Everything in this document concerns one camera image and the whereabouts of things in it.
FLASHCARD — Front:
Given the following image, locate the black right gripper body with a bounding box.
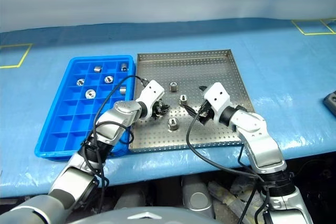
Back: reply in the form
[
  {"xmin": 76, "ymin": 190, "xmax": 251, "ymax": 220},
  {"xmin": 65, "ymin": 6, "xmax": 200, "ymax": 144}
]
[{"xmin": 196, "ymin": 102, "xmax": 215, "ymax": 126}]

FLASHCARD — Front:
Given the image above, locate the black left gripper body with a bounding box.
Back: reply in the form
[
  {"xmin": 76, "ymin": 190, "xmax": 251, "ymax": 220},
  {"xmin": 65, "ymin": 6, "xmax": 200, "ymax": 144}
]
[{"xmin": 151, "ymin": 100, "xmax": 165, "ymax": 121}]

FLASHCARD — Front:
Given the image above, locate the perforated steel tray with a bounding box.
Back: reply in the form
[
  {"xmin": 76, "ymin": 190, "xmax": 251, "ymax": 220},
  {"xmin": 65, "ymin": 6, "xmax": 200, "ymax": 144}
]
[{"xmin": 128, "ymin": 49, "xmax": 257, "ymax": 153}]

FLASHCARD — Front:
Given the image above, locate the blue plastic compartment tray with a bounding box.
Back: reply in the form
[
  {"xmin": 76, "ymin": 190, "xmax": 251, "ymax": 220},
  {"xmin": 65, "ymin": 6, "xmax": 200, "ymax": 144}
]
[{"xmin": 34, "ymin": 55, "xmax": 137, "ymax": 161}]

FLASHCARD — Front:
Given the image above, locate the blue plastic table cover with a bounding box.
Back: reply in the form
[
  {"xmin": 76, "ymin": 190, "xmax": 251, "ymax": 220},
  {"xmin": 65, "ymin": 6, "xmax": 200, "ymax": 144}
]
[{"xmin": 0, "ymin": 18, "xmax": 336, "ymax": 198}]

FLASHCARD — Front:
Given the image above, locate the grey rounded housing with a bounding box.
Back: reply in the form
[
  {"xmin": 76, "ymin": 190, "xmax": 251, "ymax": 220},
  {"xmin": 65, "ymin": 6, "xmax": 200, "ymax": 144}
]
[
  {"xmin": 181, "ymin": 174, "xmax": 215, "ymax": 219},
  {"xmin": 114, "ymin": 188, "xmax": 148, "ymax": 210}
]

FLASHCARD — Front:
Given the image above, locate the crumpled grey wrapping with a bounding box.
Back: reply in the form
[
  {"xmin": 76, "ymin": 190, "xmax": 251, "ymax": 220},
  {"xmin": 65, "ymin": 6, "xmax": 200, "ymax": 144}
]
[{"xmin": 208, "ymin": 176, "xmax": 263, "ymax": 223}]

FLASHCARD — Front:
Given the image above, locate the grey robot torso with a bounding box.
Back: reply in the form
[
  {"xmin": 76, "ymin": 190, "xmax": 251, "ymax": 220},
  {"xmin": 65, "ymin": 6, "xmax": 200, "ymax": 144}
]
[{"xmin": 86, "ymin": 206, "xmax": 218, "ymax": 224}]

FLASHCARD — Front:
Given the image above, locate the dark grey block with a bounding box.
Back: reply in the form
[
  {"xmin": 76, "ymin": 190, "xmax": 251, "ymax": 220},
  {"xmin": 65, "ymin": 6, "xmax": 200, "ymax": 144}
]
[{"xmin": 323, "ymin": 91, "xmax": 336, "ymax": 118}]

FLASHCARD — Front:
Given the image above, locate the yellow tape square outline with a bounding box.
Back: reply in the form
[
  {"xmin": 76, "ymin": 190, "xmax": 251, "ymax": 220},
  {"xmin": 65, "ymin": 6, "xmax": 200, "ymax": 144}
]
[
  {"xmin": 291, "ymin": 18, "xmax": 336, "ymax": 36},
  {"xmin": 0, "ymin": 43, "xmax": 33, "ymax": 69},
  {"xmin": 320, "ymin": 17, "xmax": 336, "ymax": 33}
]

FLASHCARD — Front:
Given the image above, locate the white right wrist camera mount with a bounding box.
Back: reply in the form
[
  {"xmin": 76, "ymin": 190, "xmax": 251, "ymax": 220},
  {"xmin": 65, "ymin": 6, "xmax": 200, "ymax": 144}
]
[{"xmin": 203, "ymin": 82, "xmax": 232, "ymax": 125}]

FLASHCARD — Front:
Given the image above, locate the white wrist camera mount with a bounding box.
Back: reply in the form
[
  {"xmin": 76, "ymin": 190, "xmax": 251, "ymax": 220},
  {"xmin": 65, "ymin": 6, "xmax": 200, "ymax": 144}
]
[
  {"xmin": 203, "ymin": 82, "xmax": 232, "ymax": 125},
  {"xmin": 135, "ymin": 79, "xmax": 165, "ymax": 120}
]

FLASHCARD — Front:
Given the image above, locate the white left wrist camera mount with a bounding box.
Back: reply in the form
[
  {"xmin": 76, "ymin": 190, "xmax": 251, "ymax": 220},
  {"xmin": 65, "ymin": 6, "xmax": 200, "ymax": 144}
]
[{"xmin": 135, "ymin": 79, "xmax": 165, "ymax": 120}]

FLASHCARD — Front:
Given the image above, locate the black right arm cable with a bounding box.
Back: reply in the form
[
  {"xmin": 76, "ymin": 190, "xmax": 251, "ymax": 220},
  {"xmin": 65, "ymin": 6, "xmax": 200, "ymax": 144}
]
[{"xmin": 185, "ymin": 112, "xmax": 274, "ymax": 224}]

